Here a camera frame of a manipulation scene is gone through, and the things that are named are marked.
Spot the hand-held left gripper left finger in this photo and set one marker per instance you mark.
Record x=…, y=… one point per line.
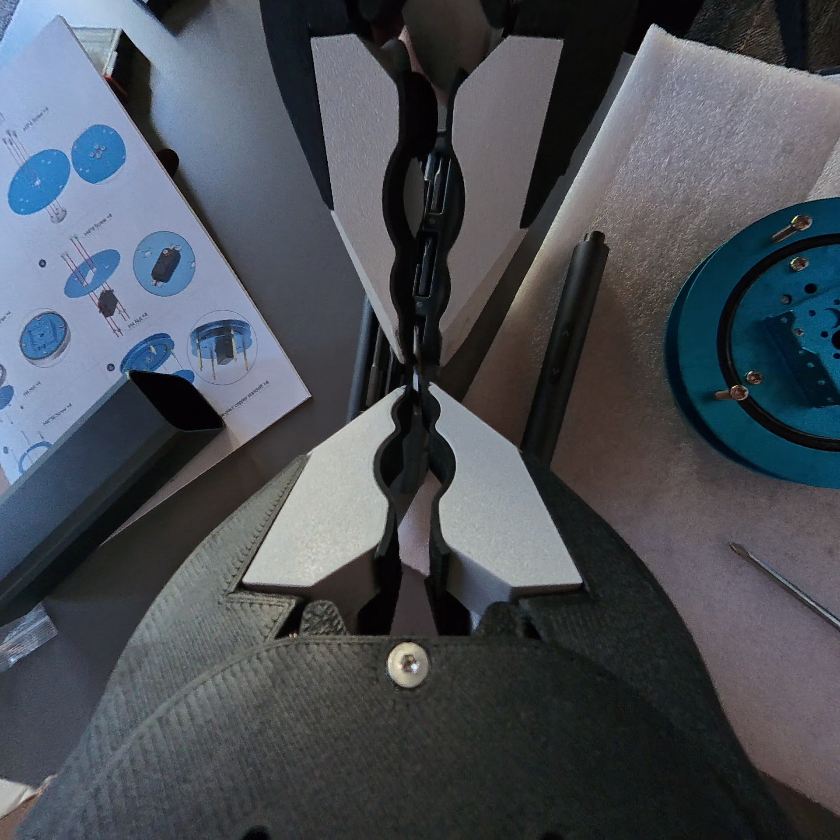
x=321, y=512

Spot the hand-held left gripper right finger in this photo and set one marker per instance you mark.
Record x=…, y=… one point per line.
x=505, y=512

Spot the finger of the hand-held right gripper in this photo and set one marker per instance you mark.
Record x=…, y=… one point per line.
x=505, y=131
x=354, y=131

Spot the black screwdriver bit case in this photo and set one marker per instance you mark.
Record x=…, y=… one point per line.
x=367, y=367

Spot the black electric screwdriver pen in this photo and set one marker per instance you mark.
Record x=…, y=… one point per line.
x=564, y=328

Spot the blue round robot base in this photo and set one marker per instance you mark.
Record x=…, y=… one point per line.
x=695, y=367

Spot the dark grey desk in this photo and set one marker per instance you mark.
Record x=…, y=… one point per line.
x=249, y=131

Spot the dark brown round cap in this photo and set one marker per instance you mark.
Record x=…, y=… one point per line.
x=167, y=157

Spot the white assembly manual blue pictures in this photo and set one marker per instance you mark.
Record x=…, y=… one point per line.
x=197, y=216

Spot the white foam sheet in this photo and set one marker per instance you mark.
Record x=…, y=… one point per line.
x=656, y=164

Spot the small black box striped edge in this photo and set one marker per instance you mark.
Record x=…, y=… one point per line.
x=118, y=59

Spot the dark metal case sleeve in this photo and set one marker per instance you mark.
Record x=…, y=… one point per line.
x=79, y=472

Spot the long thin screwdriver bit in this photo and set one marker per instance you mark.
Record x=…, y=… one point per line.
x=787, y=587

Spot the clear plastic bag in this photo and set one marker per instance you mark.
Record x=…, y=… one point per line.
x=23, y=636

